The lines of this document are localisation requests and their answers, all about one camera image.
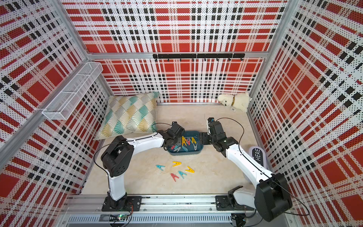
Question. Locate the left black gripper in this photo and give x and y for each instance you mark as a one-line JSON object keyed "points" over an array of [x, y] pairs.
{"points": [[180, 135]]}

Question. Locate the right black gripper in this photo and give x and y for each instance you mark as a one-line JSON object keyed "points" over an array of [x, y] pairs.
{"points": [[203, 136]]}

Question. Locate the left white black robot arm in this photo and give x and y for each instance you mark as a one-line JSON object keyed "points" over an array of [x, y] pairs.
{"points": [[117, 157]]}

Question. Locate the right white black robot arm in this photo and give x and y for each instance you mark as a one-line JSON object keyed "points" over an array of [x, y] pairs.
{"points": [[271, 196]]}

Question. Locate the teal plastic storage box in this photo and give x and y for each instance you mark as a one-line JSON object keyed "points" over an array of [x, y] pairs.
{"points": [[188, 134]]}

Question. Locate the white plush dog toy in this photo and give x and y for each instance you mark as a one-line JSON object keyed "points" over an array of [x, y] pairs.
{"points": [[235, 102]]}

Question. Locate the patterned teal yellow pillow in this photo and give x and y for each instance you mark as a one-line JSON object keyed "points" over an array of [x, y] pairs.
{"points": [[129, 114]]}

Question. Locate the green circuit board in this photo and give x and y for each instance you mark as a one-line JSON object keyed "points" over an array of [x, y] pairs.
{"points": [[117, 217]]}

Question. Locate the black wall hook rail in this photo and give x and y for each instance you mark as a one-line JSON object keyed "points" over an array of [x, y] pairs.
{"points": [[199, 56]]}

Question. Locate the white wire mesh shelf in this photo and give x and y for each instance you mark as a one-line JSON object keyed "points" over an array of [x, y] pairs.
{"points": [[63, 105]]}

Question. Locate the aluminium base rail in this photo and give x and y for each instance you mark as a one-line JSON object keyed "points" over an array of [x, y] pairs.
{"points": [[165, 210]]}

